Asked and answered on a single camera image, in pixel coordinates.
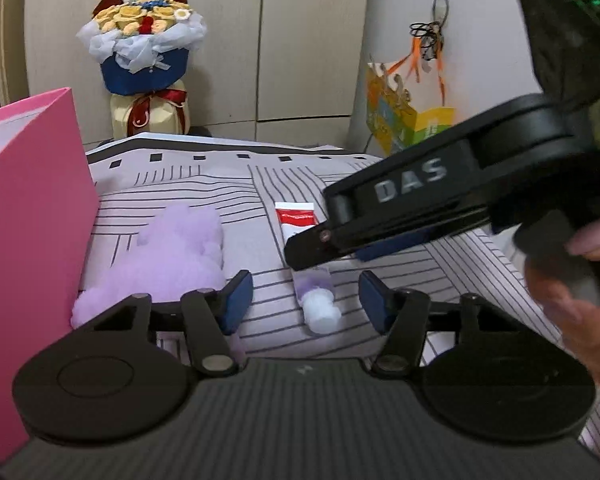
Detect toothpaste tube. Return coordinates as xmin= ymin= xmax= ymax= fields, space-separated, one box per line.
xmin=274 ymin=202 xmax=341 ymax=335

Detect purple plush toy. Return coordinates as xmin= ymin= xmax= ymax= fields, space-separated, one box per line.
xmin=69 ymin=202 xmax=249 ymax=366

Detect pink storage box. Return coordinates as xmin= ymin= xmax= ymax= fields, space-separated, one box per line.
xmin=0 ymin=88 xmax=99 ymax=463

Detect right hand pink nails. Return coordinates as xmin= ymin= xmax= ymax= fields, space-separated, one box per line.
xmin=524 ymin=220 xmax=600 ymax=384

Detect striped bed sheet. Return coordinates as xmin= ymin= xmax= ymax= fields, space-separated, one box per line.
xmin=71 ymin=136 xmax=600 ymax=479

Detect colourful paper gift bag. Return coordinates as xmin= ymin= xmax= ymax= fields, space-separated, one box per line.
xmin=365 ymin=32 xmax=455 ymax=156

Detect beige wardrobe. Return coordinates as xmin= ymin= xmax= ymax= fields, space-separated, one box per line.
xmin=4 ymin=0 xmax=366 ymax=148

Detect flower bouquet blue wrap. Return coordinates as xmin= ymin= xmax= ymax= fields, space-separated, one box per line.
xmin=76 ymin=0 xmax=208 ymax=140

